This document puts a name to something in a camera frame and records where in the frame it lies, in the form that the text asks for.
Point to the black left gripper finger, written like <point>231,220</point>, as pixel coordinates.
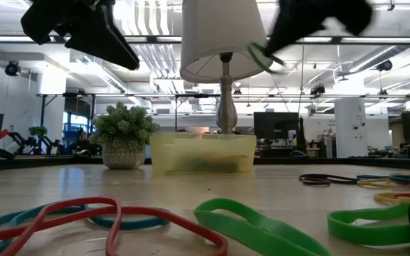
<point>102,42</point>

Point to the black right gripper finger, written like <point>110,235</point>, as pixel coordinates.
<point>290,32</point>

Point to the green rubber band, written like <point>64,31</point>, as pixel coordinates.
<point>256,57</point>
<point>219,224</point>
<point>361,234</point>

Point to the teal rubber band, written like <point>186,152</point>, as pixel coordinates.
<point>141,224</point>

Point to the black background robot arm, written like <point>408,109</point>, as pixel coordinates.
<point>52,144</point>
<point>21,140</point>

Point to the yellow translucent plastic bin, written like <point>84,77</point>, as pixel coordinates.
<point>201,153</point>

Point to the blue rubber band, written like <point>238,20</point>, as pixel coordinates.
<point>408,178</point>

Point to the long ceiling light strip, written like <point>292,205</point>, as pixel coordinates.
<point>383,40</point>
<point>315,39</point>
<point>155,38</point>
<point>2,38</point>

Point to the white shade silver table lamp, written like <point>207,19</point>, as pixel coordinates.
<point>223,35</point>

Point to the green potted plant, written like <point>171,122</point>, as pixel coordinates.
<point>123,128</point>

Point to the white blue bottle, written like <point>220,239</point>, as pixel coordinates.
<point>292,137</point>

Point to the green background plant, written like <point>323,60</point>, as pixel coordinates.
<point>37,131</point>

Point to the white square column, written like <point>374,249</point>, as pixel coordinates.
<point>351,128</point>

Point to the white ceiling air duct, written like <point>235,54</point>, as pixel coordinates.
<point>94,76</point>

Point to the black ceiling camera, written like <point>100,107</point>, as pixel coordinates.
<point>13,68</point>
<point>384,65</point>
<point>318,89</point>

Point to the black background workstation frame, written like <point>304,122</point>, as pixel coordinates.
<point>66,94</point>

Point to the black metal table frame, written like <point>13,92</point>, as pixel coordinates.
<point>48,161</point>

